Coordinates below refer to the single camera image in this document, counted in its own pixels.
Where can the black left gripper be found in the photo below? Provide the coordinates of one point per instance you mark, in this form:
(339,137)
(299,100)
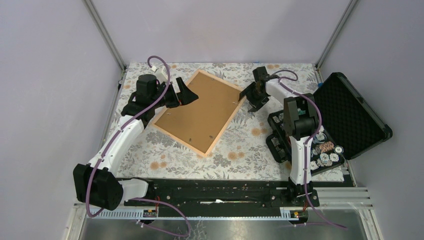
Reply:
(185,96)

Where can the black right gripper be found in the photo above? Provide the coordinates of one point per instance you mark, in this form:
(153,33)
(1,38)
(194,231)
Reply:
(256,104)

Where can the brown cardboard backing board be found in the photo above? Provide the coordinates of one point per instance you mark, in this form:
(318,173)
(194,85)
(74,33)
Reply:
(198,109)

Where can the light wooden picture frame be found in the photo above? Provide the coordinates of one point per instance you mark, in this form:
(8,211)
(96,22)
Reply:
(215,142)

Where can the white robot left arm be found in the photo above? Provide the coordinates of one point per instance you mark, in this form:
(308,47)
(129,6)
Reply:
(95,182)

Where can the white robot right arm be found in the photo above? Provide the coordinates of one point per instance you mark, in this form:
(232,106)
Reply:
(301,117)

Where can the black poker chip case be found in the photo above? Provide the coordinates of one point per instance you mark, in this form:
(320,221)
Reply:
(349,127)

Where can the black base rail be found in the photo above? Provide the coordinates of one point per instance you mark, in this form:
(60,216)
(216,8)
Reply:
(223,198)

